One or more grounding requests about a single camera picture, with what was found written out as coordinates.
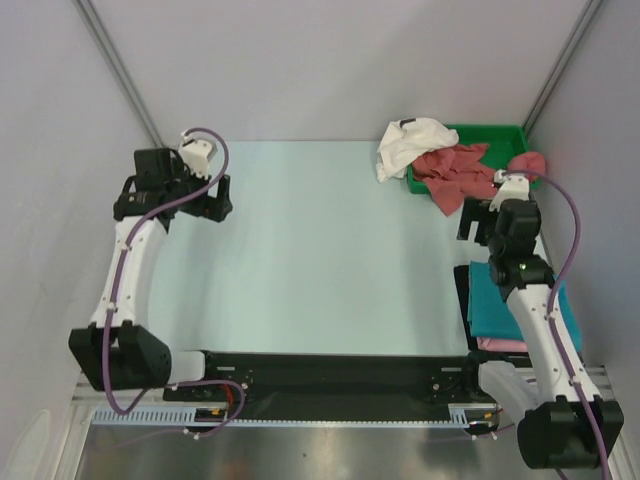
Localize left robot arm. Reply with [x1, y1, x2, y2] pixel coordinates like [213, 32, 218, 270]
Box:
[68, 139, 232, 400]

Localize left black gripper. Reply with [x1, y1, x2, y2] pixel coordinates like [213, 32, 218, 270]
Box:
[165, 158, 231, 223]

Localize teal t shirt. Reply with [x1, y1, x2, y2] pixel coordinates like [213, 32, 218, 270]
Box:
[467, 262, 581, 353]

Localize aluminium corner post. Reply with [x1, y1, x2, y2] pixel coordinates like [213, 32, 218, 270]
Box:
[522, 0, 606, 139]
[71, 0, 164, 147]

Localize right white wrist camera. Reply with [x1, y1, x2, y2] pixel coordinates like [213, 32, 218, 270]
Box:
[489, 170, 530, 212]

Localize slotted cable duct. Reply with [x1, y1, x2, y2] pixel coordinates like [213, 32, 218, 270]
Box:
[91, 401, 500, 428]

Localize left aluminium corner post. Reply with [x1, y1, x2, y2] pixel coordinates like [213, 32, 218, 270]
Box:
[71, 0, 164, 147]

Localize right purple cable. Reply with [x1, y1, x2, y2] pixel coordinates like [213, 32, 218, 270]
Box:
[469, 168, 616, 480]

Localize purple cable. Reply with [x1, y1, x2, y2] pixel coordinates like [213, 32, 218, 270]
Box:
[101, 127, 247, 443]
[469, 168, 616, 480]

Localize white t shirt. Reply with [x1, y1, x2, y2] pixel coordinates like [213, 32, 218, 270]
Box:
[376, 117, 459, 183]

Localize folded pink t shirt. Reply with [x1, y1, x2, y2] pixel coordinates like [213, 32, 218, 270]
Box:
[475, 337, 528, 353]

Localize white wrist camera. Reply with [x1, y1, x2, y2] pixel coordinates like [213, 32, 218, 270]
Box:
[489, 170, 530, 212]
[178, 131, 217, 180]

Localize red t shirt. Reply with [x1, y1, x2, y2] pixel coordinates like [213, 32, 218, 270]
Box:
[409, 143, 546, 217]

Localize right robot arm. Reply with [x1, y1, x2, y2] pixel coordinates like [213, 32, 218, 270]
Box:
[457, 198, 624, 479]

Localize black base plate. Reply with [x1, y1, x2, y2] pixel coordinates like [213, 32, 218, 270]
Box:
[162, 350, 506, 422]

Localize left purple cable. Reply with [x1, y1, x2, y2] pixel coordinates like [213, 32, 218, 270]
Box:
[101, 127, 247, 443]

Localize right aluminium corner post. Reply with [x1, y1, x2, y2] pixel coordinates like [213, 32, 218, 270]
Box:
[522, 0, 606, 139]

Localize black tray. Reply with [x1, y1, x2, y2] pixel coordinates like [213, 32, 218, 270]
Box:
[453, 262, 527, 357]

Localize green plastic bin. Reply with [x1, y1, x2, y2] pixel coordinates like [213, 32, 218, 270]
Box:
[406, 125, 529, 195]

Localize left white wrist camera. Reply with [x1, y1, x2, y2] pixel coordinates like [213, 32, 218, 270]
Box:
[178, 131, 217, 180]

